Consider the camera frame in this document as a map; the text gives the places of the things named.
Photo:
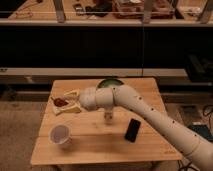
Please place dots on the blue box on floor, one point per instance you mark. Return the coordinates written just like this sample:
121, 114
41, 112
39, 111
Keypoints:
203, 131

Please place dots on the black smartphone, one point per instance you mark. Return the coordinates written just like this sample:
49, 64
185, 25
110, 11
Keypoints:
132, 130

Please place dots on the beige sponge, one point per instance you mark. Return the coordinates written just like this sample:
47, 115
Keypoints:
56, 110

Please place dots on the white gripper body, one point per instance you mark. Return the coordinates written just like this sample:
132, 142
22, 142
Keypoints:
92, 99

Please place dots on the green plate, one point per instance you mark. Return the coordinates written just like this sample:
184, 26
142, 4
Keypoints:
109, 82

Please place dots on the small clear bottle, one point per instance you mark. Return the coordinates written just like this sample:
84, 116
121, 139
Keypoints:
108, 116

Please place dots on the wooden table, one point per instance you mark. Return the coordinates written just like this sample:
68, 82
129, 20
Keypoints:
94, 142

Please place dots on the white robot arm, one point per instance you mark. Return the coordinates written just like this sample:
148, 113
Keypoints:
189, 143

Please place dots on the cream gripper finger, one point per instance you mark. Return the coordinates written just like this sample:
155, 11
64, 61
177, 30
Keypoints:
73, 94
71, 108

